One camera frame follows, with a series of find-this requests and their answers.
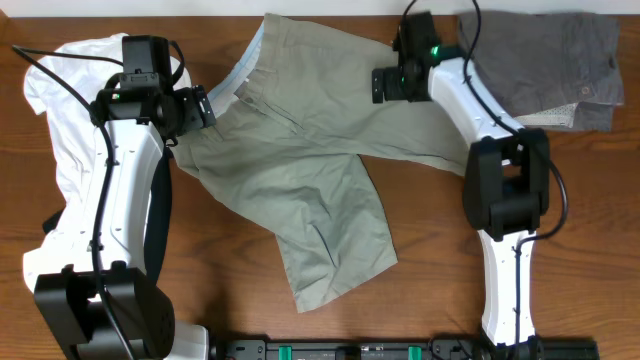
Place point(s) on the folded grey shorts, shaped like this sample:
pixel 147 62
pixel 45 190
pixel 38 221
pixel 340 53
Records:
pixel 555 71

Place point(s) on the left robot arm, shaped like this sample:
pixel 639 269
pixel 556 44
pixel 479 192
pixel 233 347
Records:
pixel 115 107

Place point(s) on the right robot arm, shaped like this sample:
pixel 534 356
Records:
pixel 506 181

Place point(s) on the white shirt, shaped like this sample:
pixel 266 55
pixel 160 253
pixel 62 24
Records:
pixel 73 143

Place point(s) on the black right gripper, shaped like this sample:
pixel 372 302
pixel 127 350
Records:
pixel 388 89

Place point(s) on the khaki green shorts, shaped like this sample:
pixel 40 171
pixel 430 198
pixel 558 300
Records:
pixel 293 120

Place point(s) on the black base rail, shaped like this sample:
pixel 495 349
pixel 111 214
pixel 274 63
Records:
pixel 434 349

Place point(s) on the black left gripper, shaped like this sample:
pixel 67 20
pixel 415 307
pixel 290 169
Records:
pixel 198 112

